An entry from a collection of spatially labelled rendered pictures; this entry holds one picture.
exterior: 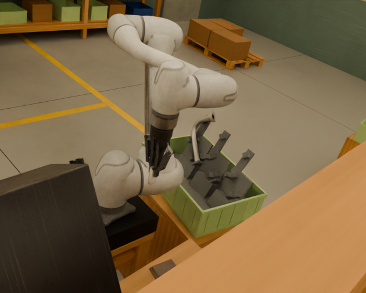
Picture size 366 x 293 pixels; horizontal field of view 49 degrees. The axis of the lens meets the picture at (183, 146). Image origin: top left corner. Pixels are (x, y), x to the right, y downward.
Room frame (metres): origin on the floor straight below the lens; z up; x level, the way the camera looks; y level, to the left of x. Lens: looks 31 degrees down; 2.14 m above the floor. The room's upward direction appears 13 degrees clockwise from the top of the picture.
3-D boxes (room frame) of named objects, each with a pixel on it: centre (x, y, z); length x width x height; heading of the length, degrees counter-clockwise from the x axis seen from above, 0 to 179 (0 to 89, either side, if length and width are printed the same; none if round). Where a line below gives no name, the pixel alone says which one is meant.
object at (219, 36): (6.85, -0.31, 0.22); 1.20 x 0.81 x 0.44; 45
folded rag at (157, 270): (1.08, -0.04, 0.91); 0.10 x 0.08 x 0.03; 129
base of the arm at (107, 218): (1.32, 0.27, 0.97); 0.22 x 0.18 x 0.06; 145
